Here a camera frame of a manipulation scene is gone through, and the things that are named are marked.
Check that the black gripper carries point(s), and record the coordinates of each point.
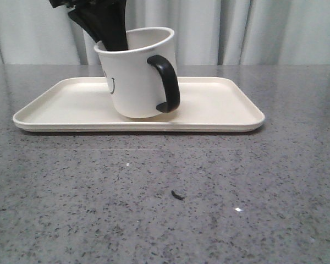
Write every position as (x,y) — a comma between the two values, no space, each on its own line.
(103,20)

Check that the white smiley mug black handle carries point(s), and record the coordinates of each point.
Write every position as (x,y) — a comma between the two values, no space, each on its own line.
(143,79)

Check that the pale green pleated curtain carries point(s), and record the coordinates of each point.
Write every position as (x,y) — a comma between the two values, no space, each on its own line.
(206,32)

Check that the cream rectangular plastic tray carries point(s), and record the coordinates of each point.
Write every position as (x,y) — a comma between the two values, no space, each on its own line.
(208,104)

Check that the small black debris scrap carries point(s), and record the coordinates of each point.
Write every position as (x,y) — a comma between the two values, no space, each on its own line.
(176,196)

